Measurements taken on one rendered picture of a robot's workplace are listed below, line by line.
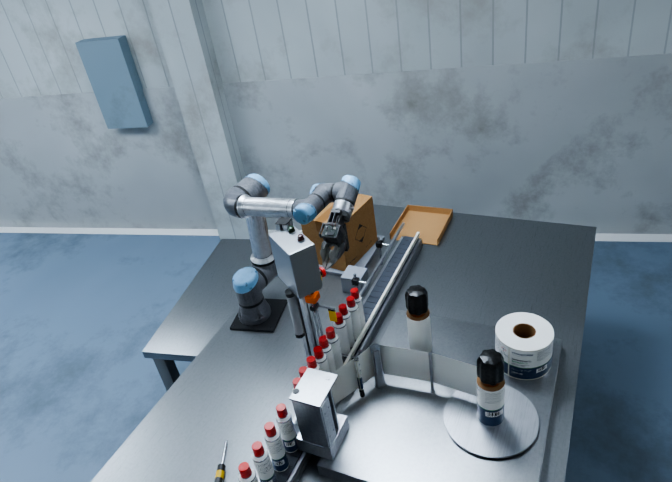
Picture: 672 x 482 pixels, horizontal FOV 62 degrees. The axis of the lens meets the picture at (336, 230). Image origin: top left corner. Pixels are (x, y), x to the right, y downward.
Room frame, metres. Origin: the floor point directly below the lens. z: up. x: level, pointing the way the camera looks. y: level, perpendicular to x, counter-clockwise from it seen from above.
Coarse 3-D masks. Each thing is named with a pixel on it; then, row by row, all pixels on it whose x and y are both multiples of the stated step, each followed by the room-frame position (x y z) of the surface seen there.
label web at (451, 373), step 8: (440, 360) 1.37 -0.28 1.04; (448, 360) 1.36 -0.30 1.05; (456, 360) 1.34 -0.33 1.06; (440, 368) 1.37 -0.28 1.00; (448, 368) 1.36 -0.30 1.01; (456, 368) 1.34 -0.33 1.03; (464, 368) 1.32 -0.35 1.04; (472, 368) 1.31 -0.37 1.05; (440, 376) 1.38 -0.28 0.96; (448, 376) 1.36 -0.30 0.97; (456, 376) 1.34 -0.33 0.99; (464, 376) 1.32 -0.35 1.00; (472, 376) 1.31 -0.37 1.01; (440, 384) 1.38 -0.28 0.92; (448, 384) 1.36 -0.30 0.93; (456, 384) 1.34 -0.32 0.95; (464, 384) 1.32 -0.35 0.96; (472, 384) 1.31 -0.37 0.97; (464, 392) 1.33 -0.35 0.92; (472, 392) 1.31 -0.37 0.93
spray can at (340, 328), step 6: (336, 312) 1.66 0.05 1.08; (342, 318) 1.64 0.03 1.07; (336, 324) 1.64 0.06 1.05; (342, 324) 1.63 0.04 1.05; (336, 330) 1.63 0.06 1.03; (342, 330) 1.62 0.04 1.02; (342, 336) 1.62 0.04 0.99; (342, 342) 1.62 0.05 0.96; (348, 342) 1.64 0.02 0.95; (342, 348) 1.62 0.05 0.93; (348, 348) 1.63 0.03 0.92; (348, 354) 1.63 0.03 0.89
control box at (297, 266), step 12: (276, 240) 1.63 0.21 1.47; (288, 240) 1.61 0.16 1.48; (276, 252) 1.63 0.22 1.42; (288, 252) 1.54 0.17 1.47; (300, 252) 1.54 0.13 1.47; (312, 252) 1.56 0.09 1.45; (276, 264) 1.66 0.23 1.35; (288, 264) 1.55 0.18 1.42; (300, 264) 1.54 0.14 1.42; (312, 264) 1.56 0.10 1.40; (288, 276) 1.57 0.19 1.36; (300, 276) 1.53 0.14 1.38; (312, 276) 1.55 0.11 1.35; (300, 288) 1.53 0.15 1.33; (312, 288) 1.55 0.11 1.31
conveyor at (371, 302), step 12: (408, 240) 2.36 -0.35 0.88; (396, 252) 2.28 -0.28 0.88; (396, 264) 2.18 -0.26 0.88; (384, 276) 2.10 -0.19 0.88; (384, 288) 2.01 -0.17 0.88; (372, 300) 1.94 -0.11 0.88; (384, 300) 1.93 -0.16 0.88; (372, 324) 1.79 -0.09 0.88; (288, 456) 1.22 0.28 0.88; (300, 456) 1.22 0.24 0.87; (288, 468) 1.17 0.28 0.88
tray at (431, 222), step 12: (408, 216) 2.67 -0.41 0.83; (420, 216) 2.65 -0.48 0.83; (432, 216) 2.62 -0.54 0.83; (444, 216) 2.60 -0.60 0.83; (396, 228) 2.55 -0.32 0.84; (408, 228) 2.55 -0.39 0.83; (420, 228) 2.53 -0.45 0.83; (432, 228) 2.51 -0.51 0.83; (444, 228) 2.46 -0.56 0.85; (432, 240) 2.40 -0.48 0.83
